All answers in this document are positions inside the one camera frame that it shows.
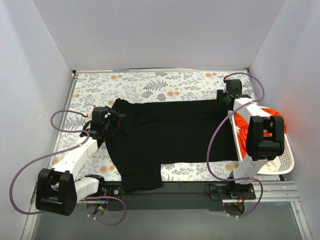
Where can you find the floral patterned table mat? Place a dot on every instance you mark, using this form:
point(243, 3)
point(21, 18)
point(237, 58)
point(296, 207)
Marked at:
point(102, 89)

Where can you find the cream t shirt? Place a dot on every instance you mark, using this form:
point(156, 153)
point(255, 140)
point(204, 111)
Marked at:
point(272, 165)

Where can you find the orange t shirt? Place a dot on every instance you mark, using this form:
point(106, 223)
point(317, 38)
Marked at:
point(243, 126)

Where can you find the aluminium frame rail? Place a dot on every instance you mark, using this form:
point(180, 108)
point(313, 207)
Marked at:
point(274, 191)

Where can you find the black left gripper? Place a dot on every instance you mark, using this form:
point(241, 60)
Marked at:
point(114, 120)

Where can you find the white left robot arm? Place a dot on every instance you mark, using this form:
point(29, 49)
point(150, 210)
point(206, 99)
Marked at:
point(58, 191)

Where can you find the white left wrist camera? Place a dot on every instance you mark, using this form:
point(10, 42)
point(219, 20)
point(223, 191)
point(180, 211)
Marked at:
point(90, 110)

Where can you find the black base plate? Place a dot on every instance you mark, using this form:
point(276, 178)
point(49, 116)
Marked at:
point(177, 195)

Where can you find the black t shirt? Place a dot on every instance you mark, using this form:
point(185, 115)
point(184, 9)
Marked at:
point(156, 133)

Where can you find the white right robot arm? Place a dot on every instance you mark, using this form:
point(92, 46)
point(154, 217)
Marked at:
point(241, 186)

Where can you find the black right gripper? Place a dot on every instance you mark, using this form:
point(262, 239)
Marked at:
point(221, 100)

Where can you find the white laundry basket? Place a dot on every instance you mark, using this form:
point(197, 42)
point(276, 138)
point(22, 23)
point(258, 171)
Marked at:
point(287, 160)

